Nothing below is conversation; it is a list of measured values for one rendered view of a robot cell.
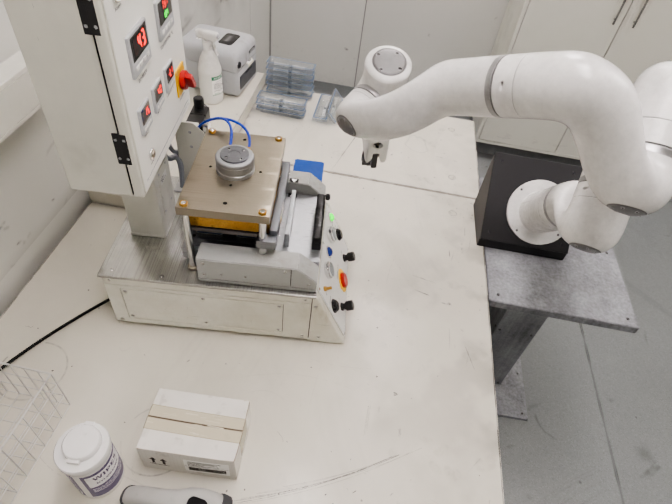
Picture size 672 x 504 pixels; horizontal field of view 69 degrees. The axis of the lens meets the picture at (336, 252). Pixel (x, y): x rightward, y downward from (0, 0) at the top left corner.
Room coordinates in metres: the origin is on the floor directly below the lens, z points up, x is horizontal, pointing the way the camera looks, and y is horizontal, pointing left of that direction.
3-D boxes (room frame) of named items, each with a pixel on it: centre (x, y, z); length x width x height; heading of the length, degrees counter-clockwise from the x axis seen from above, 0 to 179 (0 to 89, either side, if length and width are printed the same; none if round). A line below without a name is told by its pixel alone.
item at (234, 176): (0.83, 0.27, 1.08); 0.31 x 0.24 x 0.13; 4
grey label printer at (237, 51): (1.73, 0.54, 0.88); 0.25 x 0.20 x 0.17; 81
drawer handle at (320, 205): (0.82, 0.05, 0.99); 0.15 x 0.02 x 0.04; 4
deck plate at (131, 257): (0.80, 0.27, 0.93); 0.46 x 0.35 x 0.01; 94
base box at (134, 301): (0.83, 0.23, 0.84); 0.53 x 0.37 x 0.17; 94
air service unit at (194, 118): (1.02, 0.38, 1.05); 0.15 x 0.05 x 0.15; 4
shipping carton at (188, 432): (0.38, 0.21, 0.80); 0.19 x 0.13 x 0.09; 87
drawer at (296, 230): (0.81, 0.19, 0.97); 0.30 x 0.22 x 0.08; 94
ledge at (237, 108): (1.42, 0.56, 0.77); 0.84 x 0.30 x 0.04; 177
